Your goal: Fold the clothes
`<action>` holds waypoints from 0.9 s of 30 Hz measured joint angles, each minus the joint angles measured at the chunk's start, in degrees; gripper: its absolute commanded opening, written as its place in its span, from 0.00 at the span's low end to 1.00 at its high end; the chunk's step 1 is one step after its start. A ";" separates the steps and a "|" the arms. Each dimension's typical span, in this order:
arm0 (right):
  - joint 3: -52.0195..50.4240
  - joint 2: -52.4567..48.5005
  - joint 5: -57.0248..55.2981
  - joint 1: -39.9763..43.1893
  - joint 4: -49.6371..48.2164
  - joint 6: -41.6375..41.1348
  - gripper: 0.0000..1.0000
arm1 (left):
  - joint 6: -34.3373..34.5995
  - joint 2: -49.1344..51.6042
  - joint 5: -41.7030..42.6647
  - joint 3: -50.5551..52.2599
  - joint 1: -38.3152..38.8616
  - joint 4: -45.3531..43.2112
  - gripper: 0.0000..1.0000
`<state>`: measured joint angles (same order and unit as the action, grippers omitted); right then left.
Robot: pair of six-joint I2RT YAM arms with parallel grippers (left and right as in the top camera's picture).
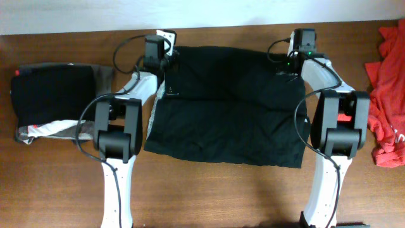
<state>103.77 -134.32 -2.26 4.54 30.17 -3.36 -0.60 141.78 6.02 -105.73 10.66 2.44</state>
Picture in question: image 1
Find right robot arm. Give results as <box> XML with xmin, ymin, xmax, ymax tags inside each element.
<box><xmin>284</xmin><ymin>28</ymin><xmax>370</xmax><ymax>228</ymax></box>

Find folded white red garment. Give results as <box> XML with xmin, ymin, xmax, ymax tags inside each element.
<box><xmin>27</xmin><ymin>120</ymin><xmax>78</xmax><ymax>137</ymax></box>

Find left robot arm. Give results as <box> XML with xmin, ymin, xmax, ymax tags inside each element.
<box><xmin>93</xmin><ymin>30</ymin><xmax>177</xmax><ymax>227</ymax></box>

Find folded grey garment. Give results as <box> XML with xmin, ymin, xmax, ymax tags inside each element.
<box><xmin>15</xmin><ymin>63</ymin><xmax>114</xmax><ymax>144</ymax></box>

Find red t-shirt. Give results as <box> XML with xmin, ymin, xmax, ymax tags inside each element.
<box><xmin>364</xmin><ymin>19</ymin><xmax>404</xmax><ymax>168</ymax></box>

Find dark green shorts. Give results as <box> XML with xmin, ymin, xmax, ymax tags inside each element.
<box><xmin>145</xmin><ymin>46</ymin><xmax>310</xmax><ymax>168</ymax></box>

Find folded black garment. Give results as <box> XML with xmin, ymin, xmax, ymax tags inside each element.
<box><xmin>11</xmin><ymin>65</ymin><xmax>96</xmax><ymax>127</ymax></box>

